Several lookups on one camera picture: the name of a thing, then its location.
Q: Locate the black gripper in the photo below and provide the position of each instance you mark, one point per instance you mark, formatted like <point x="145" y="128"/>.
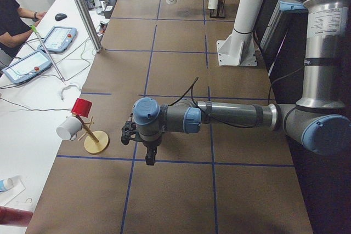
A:
<point x="149" y="144"/>

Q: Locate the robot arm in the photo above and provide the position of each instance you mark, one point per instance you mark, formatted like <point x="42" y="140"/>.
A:
<point x="316" y="120"/>

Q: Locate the red cup on tree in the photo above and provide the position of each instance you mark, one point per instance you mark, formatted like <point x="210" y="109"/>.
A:
<point x="81" y="107"/>

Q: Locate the white mug on rack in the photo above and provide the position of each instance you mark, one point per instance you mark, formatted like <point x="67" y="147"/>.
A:
<point x="213" y="4"/>

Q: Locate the wooden mug tree stand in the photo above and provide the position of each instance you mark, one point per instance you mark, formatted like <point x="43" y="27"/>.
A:
<point x="96" y="141"/>

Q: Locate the clear water bottle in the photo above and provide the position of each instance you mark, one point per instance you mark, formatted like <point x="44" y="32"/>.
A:
<point x="98" y="7"/>

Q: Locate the white mug on tree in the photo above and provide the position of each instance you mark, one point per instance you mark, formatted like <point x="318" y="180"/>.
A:
<point x="69" y="128"/>

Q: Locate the white pillar with base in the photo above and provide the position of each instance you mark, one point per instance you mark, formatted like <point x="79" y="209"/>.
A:
<point x="238" y="48"/>

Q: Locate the black computer mouse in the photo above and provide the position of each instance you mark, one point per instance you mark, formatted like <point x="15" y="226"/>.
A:
<point x="60" y="16"/>

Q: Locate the far teach pendant tablet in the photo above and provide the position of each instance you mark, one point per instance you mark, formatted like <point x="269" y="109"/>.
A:
<point x="59" y="39"/>

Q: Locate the teach pendant tablet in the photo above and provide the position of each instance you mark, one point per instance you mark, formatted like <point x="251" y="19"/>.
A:
<point x="59" y="39"/>
<point x="28" y="67"/>

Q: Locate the white paper roll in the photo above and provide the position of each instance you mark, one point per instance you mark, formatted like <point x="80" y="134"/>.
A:
<point x="6" y="184"/>

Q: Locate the metal rod with green tip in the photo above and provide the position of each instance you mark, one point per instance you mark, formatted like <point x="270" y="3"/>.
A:
<point x="33" y="28"/>

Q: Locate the red object at edge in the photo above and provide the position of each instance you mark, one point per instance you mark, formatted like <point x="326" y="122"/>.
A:
<point x="15" y="217"/>

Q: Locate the near teach pendant tablet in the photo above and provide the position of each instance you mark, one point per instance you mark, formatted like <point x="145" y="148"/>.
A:
<point x="28" y="67"/>

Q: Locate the person in black shirt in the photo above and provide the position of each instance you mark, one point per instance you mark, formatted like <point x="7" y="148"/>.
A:
<point x="14" y="32"/>

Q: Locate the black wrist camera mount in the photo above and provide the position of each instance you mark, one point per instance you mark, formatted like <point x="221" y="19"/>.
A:
<point x="128" y="131"/>

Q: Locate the black wire mug rack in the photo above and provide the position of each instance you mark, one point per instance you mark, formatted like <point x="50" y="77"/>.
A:
<point x="220" y="12"/>

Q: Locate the aluminium frame post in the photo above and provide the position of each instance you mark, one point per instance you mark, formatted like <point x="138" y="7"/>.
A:
<point x="87" y="21"/>

